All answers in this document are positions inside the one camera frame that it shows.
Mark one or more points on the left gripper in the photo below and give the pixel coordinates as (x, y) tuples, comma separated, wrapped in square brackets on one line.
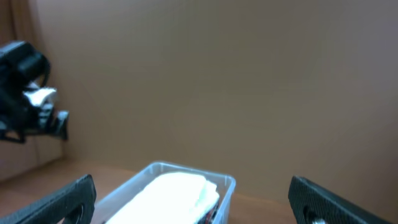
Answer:
[(27, 103)]

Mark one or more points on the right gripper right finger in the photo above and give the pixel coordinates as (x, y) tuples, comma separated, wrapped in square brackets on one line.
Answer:
[(311, 204)]

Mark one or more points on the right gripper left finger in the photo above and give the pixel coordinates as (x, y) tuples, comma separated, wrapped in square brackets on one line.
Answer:
[(73, 203)]

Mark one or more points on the cream cloth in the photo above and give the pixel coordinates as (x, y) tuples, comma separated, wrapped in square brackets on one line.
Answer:
[(174, 198)]

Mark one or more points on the red plaid shirt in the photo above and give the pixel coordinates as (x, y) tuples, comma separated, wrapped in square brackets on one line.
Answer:
[(210, 216)]

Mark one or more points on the clear plastic storage container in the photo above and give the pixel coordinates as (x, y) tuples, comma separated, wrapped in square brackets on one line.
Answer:
[(114, 201)]

